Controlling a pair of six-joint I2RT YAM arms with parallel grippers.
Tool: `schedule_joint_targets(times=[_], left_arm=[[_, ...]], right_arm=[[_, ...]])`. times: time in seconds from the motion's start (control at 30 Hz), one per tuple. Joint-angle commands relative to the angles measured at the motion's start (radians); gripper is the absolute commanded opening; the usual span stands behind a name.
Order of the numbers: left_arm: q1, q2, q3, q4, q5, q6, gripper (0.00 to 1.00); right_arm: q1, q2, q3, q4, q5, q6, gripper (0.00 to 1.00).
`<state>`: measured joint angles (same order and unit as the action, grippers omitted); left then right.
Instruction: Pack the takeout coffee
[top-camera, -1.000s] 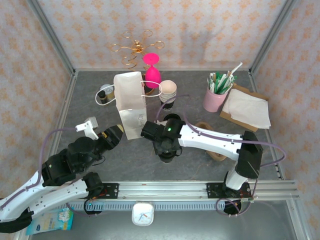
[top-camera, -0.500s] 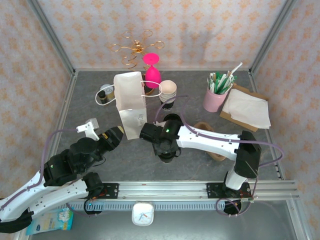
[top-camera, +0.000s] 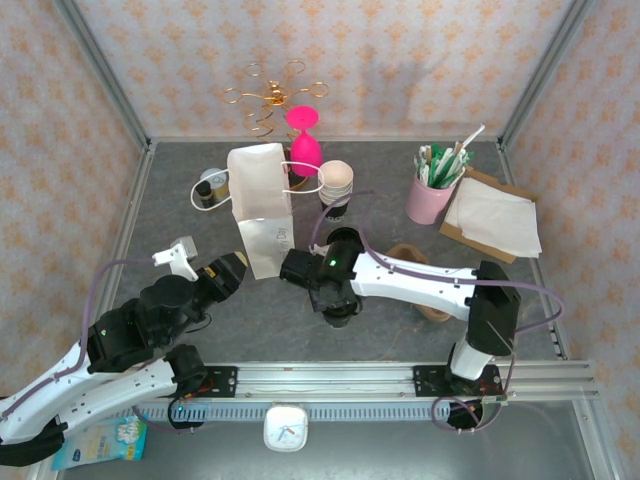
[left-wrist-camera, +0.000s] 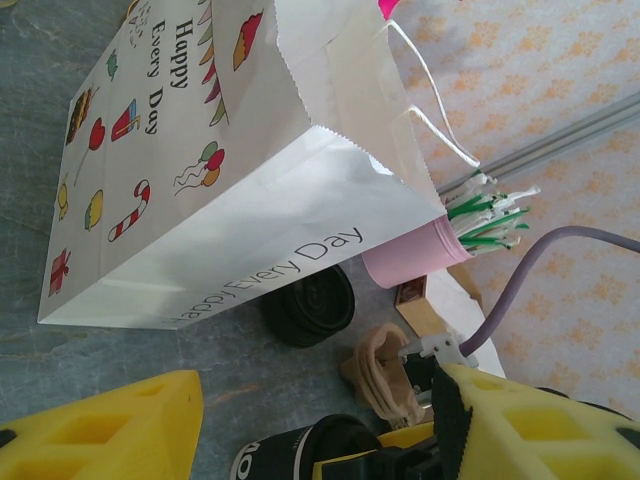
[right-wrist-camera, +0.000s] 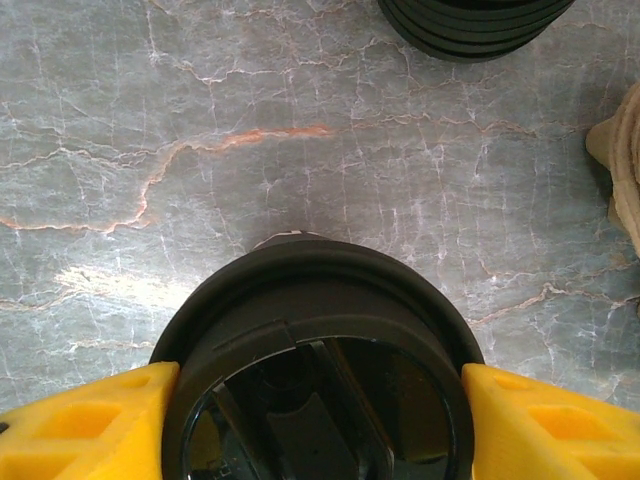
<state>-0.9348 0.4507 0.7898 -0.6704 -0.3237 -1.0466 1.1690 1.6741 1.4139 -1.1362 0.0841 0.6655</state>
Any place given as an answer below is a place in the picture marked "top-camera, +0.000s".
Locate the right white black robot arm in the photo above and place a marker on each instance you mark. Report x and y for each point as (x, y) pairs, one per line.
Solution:
(415, 287)

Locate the brown pulp cup carrier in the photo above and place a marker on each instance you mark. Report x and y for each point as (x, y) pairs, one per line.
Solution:
(407, 252)

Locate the aluminium mounting rail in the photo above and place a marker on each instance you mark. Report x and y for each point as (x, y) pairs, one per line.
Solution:
(325, 380)

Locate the brown wooden stirrer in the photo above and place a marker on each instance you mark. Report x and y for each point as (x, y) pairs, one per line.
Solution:
(457, 147)

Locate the white napkins on cardboard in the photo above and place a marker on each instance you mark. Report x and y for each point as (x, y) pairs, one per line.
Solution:
(480, 176)

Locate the dark green straw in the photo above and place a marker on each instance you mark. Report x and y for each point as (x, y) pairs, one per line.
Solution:
(435, 150)

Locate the long white wrapped straw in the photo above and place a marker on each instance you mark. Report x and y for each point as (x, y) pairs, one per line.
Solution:
(474, 136)

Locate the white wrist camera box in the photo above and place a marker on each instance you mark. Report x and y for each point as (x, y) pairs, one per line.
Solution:
(175, 255)
(315, 248)

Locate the white paper napkins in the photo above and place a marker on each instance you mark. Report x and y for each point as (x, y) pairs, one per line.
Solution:
(500, 215)

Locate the small dark bottle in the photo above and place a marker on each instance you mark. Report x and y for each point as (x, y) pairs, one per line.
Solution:
(203, 192)

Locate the small green circuit board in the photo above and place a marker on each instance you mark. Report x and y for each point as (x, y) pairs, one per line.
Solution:
(500, 398)

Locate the pink straw holder cup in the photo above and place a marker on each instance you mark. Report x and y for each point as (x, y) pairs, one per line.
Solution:
(425, 205)

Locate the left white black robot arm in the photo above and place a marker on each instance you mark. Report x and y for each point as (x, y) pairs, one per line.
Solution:
(125, 390)

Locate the blue wet wipes packet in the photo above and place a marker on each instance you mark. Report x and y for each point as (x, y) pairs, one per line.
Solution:
(115, 445)

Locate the green white striped straw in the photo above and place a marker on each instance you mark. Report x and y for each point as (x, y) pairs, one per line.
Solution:
(450, 167)

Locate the white printed paper gift bag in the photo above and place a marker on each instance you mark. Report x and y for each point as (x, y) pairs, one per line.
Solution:
(260, 200)

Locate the silver tin can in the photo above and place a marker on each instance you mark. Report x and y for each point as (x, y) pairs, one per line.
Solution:
(215, 177)

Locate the white square clock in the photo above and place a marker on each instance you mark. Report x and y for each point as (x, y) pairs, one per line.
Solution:
(285, 430)

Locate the stack of paper cups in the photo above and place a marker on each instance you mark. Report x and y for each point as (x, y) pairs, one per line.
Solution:
(335, 175)

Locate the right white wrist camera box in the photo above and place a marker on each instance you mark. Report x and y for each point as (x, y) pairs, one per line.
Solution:
(315, 248)

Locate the aluminium frame post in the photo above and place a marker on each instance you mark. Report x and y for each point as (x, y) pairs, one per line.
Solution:
(102, 70)
(543, 75)

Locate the pink plastic goblet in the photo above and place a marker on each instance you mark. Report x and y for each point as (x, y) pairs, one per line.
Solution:
(305, 150)

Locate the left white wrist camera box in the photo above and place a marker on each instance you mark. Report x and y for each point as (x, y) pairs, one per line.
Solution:
(175, 255)

